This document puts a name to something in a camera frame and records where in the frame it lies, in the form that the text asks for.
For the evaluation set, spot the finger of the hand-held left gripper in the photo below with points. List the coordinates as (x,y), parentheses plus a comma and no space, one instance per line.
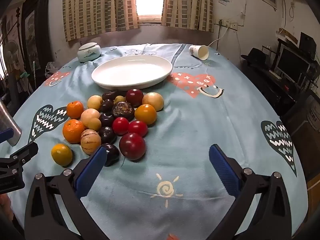
(22,155)
(6,135)

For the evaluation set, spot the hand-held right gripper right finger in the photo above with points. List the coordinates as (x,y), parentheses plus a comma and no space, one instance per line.
(223,170)

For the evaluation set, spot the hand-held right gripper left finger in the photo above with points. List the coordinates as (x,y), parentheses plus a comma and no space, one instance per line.
(91,170)

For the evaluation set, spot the striped pepino melon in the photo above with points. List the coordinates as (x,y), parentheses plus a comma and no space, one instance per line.
(90,141)

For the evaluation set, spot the green-orange mandarin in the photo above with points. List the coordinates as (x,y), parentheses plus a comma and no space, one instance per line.
(61,155)

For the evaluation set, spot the large orange mandarin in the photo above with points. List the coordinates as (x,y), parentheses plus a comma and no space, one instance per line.
(73,131)

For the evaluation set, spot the large red plum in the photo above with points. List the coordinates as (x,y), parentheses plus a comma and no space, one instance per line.
(132,146)

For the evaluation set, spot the red cherry tomato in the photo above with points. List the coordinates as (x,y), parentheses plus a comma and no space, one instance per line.
(120,126)
(138,128)

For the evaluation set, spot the small orange mandarin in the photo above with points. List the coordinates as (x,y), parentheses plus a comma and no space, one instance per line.
(75,110)

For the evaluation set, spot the dark water chestnut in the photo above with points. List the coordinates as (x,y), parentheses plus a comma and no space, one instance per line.
(107,105)
(109,95)

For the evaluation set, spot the large sprouted water chestnut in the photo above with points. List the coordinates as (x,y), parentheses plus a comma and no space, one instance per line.
(123,111)

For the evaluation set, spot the pale yellow round fruit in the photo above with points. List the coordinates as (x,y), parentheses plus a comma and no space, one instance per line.
(94,102)

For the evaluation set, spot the small tan round fruit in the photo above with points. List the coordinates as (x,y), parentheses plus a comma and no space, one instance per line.
(119,99)

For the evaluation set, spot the orange-yellow tomato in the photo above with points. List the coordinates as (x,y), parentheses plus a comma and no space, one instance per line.
(145,114)

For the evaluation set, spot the pale orange round fruit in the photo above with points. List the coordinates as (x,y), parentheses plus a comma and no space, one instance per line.
(153,101)

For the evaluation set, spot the white oval plate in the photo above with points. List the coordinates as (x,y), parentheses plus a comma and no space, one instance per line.
(132,72)

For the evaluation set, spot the silver metal cylinder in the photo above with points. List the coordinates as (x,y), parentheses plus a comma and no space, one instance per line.
(7,120)

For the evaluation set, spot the blue printed tablecloth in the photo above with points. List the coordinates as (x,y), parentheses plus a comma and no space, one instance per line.
(187,130)

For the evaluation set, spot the clear plastic bag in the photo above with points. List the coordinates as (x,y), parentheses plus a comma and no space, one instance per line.
(51,68)

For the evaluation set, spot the standing fan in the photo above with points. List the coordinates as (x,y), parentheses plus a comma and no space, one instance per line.
(11,51)

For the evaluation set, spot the dark computer desk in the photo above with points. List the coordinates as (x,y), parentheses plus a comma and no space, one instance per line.
(282,95)

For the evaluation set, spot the celadon lidded jar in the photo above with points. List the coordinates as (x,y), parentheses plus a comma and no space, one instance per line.
(88,53)

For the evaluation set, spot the black hat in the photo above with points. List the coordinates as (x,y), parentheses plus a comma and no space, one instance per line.
(255,56)

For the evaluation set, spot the white paper cup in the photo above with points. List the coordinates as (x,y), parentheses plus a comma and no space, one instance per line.
(197,51)

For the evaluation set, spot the computer monitor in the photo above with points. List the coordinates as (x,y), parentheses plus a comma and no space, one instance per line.
(291,66)

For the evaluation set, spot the black speaker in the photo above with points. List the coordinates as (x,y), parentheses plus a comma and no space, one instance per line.
(307,42)

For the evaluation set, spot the checked curtain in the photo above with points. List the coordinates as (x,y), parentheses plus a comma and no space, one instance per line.
(100,5)
(187,2)

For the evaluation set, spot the dark framed wall picture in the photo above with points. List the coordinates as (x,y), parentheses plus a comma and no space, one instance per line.
(31,35)

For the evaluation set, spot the white wall power strip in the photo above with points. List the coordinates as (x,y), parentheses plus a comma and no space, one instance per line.
(231,25)

